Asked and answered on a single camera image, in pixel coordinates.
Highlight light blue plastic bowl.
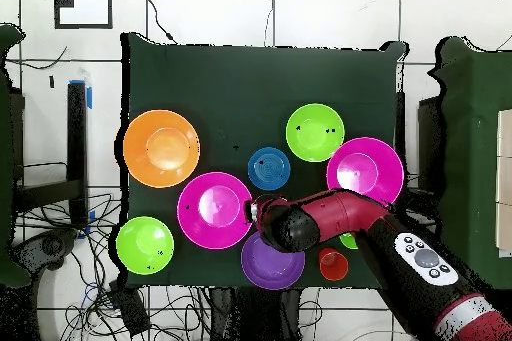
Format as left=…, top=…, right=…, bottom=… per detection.
left=247, top=146, right=292, bottom=192

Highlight beige boxes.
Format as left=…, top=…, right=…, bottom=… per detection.
left=495, top=108, right=512, bottom=258

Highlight black power adapter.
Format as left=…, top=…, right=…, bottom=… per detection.
left=108, top=280, right=152, bottom=337

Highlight black floor cable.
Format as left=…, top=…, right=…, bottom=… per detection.
left=139, top=0, right=178, bottom=44

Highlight black pedestal leg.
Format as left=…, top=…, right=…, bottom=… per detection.
left=9, top=228, right=78, bottom=341

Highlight pink plastic bowl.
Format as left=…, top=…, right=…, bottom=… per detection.
left=176, top=171, right=254, bottom=251
left=325, top=136, right=405, bottom=207

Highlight green cloth side table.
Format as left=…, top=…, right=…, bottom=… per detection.
left=0, top=22, right=31, bottom=288
left=427, top=35, right=512, bottom=298

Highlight green plastic cup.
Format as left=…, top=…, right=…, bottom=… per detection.
left=338, top=231, right=360, bottom=251

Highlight purple plastic bowl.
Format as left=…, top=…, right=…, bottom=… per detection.
left=240, top=230, right=306, bottom=291

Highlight orange plastic bowl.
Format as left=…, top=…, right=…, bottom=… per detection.
left=122, top=109, right=201, bottom=189

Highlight orange plastic cup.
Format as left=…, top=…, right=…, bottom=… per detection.
left=318, top=247, right=350, bottom=282

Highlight black upright post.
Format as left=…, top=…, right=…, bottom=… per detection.
left=66, top=80, right=90, bottom=230

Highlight dark green table cloth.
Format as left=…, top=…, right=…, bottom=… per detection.
left=120, top=31, right=410, bottom=292

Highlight green plastic bowl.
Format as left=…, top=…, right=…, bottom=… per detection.
left=115, top=215, right=176, bottom=276
left=285, top=103, right=346, bottom=163

